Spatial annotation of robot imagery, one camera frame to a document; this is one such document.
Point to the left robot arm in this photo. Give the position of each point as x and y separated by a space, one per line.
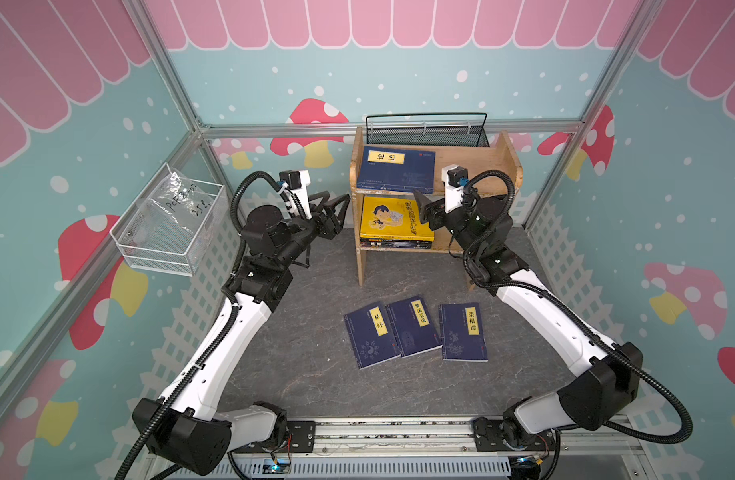
184 425

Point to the dark blue yin-yang book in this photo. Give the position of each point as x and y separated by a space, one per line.
371 335

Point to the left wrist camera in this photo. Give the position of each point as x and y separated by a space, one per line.
294 190

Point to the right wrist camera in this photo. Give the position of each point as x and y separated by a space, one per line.
455 178

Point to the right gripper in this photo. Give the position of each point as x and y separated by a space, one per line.
439 212

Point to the clear plastic bag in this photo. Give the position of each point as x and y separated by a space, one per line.
182 201

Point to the wooden two-tier bookshelf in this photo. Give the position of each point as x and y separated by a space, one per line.
503 157

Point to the yellow cartoon book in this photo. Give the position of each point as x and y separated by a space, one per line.
393 218

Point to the black deer antler book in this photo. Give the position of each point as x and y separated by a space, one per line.
395 244

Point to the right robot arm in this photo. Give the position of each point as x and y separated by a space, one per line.
607 374

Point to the white wire mesh basket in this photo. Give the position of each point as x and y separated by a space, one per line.
150 242

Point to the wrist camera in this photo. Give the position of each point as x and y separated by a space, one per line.
294 190
455 178

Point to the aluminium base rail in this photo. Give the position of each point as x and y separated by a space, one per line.
446 447

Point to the black wire mesh basket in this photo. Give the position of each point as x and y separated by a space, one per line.
457 129

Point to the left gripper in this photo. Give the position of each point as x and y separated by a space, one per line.
335 224

